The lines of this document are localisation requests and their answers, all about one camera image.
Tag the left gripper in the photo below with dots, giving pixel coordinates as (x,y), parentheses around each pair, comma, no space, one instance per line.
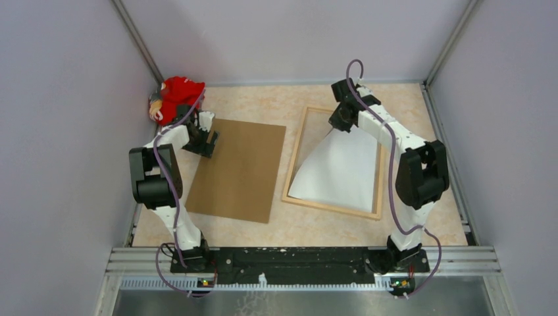
(204,149)

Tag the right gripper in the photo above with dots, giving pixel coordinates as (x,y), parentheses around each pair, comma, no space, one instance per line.
(334,121)

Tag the wooden picture frame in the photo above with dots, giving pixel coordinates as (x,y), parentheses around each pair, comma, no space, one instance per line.
(313,128)

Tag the brown backing board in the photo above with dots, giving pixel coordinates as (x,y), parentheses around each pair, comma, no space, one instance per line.
(239,180)

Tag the printed photo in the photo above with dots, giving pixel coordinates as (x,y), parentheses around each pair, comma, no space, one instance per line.
(340,171)

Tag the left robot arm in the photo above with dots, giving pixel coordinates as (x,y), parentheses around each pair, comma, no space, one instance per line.
(157,182)

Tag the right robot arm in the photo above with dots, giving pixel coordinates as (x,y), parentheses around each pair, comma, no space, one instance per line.
(418,172)

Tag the red cloth doll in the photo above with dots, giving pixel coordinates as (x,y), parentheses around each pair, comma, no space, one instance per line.
(174,91)

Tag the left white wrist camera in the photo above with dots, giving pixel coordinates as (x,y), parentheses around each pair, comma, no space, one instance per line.
(205,120)

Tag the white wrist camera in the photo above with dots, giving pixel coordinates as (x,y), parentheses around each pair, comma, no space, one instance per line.
(205,120)
(364,91)

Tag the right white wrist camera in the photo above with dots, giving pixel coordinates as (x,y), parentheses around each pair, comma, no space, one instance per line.
(364,91)

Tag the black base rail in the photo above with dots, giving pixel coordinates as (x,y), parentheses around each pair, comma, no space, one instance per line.
(301,265)

